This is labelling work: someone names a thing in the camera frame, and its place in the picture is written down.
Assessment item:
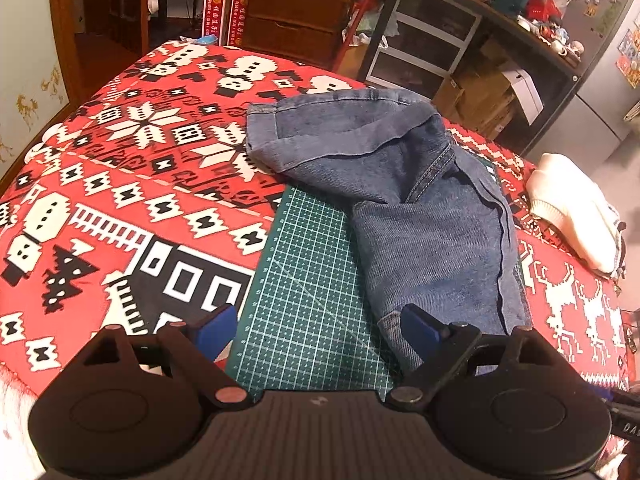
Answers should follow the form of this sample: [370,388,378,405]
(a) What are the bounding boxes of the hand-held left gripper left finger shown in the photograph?
[75,304,253,411]

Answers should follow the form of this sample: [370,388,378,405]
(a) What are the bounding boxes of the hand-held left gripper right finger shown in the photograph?
[385,302,557,408]

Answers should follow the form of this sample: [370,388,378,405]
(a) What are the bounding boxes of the blue denim shorts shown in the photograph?
[245,87,533,376]

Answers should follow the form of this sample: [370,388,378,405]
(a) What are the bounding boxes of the green cutting mat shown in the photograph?
[225,155,528,395]

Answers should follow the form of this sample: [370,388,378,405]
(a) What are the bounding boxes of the red patterned blanket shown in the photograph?
[0,42,633,401]

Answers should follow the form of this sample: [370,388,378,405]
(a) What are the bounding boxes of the white knit sweater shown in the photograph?
[526,152,628,279]

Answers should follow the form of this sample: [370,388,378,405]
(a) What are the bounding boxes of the brown cardboard box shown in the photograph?
[432,37,521,138]

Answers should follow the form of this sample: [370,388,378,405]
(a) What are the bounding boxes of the white open box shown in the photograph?
[501,66,545,125]

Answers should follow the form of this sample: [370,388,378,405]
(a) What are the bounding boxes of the grey refrigerator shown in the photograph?
[520,0,640,161]

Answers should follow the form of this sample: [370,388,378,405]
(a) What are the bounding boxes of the white plastic drawer unit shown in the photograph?
[364,0,483,93]

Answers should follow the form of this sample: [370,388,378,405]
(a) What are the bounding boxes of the pale green plastic bag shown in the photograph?
[356,10,398,48]

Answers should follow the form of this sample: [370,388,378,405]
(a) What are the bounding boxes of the wooden drawer cabinet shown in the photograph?
[242,0,353,70]

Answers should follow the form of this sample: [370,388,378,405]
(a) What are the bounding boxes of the red toy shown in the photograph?
[525,0,563,26]

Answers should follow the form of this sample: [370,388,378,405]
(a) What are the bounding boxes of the wooden door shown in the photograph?
[47,0,151,116]

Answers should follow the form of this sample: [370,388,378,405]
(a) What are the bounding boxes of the gold horse wall decal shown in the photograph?
[0,72,68,161]

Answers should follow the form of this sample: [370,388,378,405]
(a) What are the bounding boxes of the red mop handle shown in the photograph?
[332,0,383,72]

